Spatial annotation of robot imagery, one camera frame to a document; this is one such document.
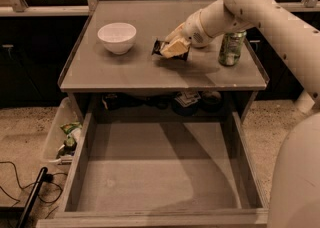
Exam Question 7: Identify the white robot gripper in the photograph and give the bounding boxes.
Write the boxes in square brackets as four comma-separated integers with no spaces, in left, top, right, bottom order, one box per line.
[160,9,214,58]

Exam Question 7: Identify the black rxbar chocolate bar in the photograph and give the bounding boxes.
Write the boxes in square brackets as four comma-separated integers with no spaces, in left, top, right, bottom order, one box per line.
[152,38,190,60]

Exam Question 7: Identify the dark items behind drawer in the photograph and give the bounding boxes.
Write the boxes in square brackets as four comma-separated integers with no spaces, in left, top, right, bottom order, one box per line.
[102,91,224,117]

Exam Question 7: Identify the grey cabinet with counter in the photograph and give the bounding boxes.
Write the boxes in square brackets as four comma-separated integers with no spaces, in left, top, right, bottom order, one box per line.
[59,0,268,116]

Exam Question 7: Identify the open grey top drawer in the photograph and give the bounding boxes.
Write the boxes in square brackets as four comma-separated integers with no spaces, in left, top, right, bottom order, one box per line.
[35,111,270,228]

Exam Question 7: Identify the green soda can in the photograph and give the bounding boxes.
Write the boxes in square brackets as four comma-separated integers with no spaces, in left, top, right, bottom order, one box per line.
[218,30,247,66]

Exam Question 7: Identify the white ceramic bowl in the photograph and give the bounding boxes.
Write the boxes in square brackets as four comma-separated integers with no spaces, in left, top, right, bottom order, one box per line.
[97,22,137,55]

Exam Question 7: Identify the clear plastic bin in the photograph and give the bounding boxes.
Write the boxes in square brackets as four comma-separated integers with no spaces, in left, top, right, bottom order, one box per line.
[41,97,77,173]

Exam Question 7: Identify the white pole leg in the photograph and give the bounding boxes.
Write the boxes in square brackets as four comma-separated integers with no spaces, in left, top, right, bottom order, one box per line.
[294,90,315,113]

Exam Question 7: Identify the green snack packet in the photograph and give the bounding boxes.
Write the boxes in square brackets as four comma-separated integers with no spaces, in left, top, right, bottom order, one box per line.
[60,122,82,135]

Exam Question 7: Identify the black bar on floor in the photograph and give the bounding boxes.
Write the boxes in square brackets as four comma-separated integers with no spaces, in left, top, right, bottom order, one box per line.
[15,167,48,228]

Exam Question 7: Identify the black floor cable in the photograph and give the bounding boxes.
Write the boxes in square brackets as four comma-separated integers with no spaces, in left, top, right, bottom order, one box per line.
[0,161,68,220]

